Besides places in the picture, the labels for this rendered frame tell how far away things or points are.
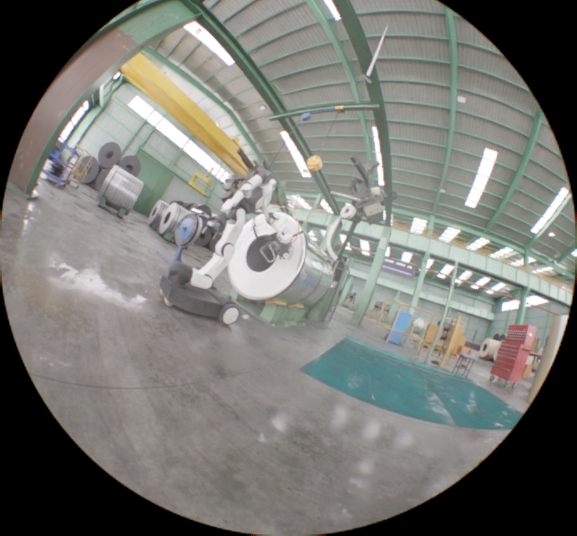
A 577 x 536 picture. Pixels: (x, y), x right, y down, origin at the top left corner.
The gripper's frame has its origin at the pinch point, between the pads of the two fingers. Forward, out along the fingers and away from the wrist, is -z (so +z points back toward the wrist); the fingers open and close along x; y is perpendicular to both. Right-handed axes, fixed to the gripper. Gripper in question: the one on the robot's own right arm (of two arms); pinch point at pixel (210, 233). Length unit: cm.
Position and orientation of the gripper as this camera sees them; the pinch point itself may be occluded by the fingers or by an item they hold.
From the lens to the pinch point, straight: 140.1
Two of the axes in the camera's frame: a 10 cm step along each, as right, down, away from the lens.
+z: 4.0, -7.9, 4.7
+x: 9.0, 4.4, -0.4
